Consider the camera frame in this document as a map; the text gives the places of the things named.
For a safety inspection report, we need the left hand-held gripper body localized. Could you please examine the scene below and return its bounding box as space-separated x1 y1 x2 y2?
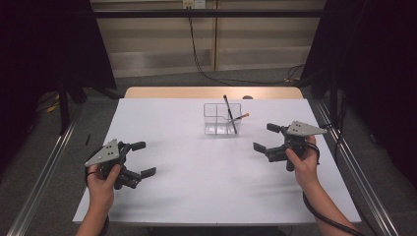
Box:
84 138 143 191

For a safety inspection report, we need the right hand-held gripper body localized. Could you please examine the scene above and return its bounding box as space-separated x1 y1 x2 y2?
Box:
267 120 328 172

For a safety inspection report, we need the black brush with orange ferrule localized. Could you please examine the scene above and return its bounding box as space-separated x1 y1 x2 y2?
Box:
228 112 251 126

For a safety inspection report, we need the black brush with silver ferrule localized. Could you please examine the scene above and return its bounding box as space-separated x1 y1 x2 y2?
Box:
222 93 238 135

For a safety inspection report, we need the clear plastic organizer box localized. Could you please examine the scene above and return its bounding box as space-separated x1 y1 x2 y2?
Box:
203 102 243 136

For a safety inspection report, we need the person's left hand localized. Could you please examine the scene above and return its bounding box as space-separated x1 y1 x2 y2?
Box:
86 163 122 208

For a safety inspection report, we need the person's right hand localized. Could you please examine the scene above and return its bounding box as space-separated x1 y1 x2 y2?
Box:
284 135 321 191

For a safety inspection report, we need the white table board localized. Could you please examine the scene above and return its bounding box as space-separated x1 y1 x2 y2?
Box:
72 97 362 226

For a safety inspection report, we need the wooden table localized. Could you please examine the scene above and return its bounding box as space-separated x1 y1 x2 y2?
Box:
123 86 304 100

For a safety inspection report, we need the black curtain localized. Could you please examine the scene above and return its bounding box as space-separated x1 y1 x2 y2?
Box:
299 0 417 188
0 0 117 171

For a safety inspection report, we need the black horizontal bar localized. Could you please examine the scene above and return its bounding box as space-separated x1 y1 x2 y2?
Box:
92 9 326 19

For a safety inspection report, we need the black floor cable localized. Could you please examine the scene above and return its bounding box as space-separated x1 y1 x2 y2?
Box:
323 94 349 155

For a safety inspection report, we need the black stand post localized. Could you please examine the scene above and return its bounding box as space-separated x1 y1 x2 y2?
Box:
58 78 72 136
328 70 338 126

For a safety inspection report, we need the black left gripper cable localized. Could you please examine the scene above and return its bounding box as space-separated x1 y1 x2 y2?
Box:
84 169 111 236

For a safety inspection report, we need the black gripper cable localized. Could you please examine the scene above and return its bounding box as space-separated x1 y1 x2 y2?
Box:
84 169 111 236
301 141 366 236

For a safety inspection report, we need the aluminium rail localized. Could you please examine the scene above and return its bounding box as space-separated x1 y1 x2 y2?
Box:
6 107 83 236
314 99 399 236

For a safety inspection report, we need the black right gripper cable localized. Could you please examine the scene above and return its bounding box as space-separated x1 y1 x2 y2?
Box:
301 141 366 236

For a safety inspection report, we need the black wall cable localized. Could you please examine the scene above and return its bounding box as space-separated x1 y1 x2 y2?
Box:
187 6 306 87

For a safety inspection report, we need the white wall socket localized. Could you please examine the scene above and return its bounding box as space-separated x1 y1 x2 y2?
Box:
182 0 207 10

